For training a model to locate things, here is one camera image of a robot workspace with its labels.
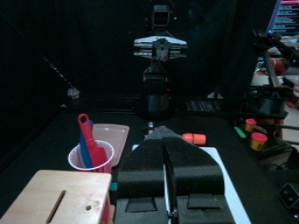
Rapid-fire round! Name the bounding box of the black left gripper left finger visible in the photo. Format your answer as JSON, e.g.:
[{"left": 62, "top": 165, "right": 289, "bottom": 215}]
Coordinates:
[{"left": 115, "top": 125, "right": 173, "bottom": 224}]

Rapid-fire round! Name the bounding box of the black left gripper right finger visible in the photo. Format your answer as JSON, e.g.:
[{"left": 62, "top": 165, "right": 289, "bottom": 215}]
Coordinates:
[{"left": 163, "top": 128, "right": 237, "bottom": 224}]

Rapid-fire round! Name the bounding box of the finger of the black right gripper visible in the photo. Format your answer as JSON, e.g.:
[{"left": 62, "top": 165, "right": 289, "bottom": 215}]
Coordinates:
[
  {"left": 151, "top": 38, "right": 163, "bottom": 63},
  {"left": 160, "top": 38, "right": 172, "bottom": 63}
]

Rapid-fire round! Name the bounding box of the white cutting board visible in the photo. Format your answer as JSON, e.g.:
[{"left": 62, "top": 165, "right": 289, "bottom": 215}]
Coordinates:
[{"left": 131, "top": 143, "right": 252, "bottom": 224}]

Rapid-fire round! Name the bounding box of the orange salmon sushi toy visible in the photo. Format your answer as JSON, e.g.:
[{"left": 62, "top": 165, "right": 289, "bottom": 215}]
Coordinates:
[{"left": 180, "top": 132, "right": 208, "bottom": 146}]

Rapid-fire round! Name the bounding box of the red cup white inside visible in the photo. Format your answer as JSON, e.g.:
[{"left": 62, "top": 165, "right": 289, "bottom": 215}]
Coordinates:
[{"left": 66, "top": 139, "right": 117, "bottom": 175}]

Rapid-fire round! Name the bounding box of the pink translucent plastic container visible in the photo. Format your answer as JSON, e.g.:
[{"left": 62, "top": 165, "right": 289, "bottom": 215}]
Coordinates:
[{"left": 91, "top": 123, "right": 131, "bottom": 168}]

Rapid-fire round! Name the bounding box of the red toy spatula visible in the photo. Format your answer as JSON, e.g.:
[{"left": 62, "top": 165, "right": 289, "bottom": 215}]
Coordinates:
[{"left": 76, "top": 113, "right": 108, "bottom": 169}]

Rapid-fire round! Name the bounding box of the blue toy utensil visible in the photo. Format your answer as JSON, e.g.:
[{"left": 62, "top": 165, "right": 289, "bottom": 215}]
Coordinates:
[{"left": 79, "top": 120, "right": 96, "bottom": 169}]

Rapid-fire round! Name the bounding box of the green marker pen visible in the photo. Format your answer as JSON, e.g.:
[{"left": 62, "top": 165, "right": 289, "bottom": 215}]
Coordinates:
[{"left": 232, "top": 125, "right": 248, "bottom": 139}]

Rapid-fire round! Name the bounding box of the yellow jar red lid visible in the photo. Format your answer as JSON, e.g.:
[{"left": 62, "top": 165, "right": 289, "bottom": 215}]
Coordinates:
[
  {"left": 248, "top": 131, "right": 269, "bottom": 151},
  {"left": 244, "top": 117, "right": 257, "bottom": 133}
]

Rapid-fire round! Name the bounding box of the wooden box with slot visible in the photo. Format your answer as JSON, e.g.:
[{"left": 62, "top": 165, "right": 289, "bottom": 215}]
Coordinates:
[{"left": 0, "top": 170, "right": 115, "bottom": 224}]

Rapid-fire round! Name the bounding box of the black square device box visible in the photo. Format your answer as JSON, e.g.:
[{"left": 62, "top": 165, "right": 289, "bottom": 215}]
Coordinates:
[{"left": 276, "top": 182, "right": 299, "bottom": 210}]

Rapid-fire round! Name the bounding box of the computer monitor with text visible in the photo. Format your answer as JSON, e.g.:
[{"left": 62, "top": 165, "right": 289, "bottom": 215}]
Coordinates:
[{"left": 265, "top": 0, "right": 299, "bottom": 37}]

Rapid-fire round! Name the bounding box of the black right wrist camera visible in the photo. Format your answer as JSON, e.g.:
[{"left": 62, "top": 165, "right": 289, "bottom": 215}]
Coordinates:
[{"left": 149, "top": 4, "right": 173, "bottom": 29}]

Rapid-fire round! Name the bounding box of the thin white brace cord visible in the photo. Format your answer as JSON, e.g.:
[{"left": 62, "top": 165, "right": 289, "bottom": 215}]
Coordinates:
[{"left": 36, "top": 52, "right": 76, "bottom": 90}]

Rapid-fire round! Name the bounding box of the silver frame clamp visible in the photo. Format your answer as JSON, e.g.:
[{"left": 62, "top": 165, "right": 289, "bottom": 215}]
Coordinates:
[{"left": 66, "top": 87, "right": 81, "bottom": 100}]

